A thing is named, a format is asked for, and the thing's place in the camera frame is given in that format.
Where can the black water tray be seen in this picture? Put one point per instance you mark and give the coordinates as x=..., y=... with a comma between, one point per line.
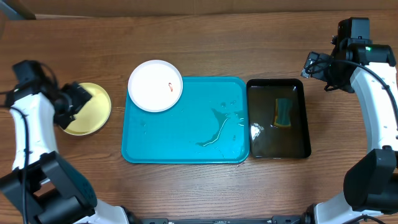
x=269, y=141

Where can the white plate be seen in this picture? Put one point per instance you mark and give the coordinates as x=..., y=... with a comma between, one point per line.
x=155, y=86

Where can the teal plastic tray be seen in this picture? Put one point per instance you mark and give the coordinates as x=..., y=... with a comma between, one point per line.
x=208, y=125

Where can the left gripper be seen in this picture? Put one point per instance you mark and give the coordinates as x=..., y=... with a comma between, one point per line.
x=83, y=95

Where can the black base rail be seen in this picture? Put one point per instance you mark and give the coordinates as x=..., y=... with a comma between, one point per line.
x=277, y=219

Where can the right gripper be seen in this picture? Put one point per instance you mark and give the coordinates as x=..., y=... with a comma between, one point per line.
x=337, y=78

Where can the yellow plate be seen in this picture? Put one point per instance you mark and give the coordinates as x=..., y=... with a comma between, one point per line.
x=95, y=113

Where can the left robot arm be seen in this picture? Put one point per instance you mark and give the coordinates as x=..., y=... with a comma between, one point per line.
x=43, y=186

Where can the green yellow sponge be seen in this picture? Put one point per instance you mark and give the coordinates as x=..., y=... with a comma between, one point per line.
x=282, y=111

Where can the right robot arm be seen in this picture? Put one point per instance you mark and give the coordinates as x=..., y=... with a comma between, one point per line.
x=370, y=186

